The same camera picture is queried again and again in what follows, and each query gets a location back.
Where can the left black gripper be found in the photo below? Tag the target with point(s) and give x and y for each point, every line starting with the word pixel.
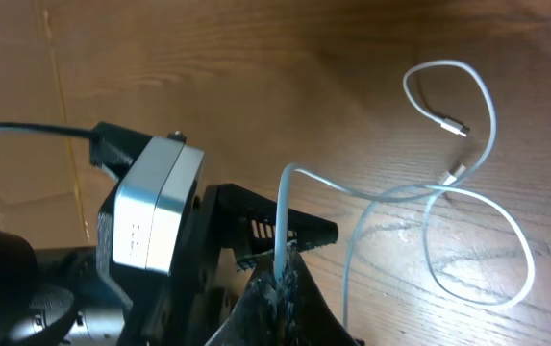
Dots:
pixel 185 307

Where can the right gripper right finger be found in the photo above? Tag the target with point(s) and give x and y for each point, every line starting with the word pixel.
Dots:
pixel 308 321

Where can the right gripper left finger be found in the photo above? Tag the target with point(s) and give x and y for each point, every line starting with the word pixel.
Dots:
pixel 254 321

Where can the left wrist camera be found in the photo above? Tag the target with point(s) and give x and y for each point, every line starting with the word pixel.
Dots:
pixel 149 204

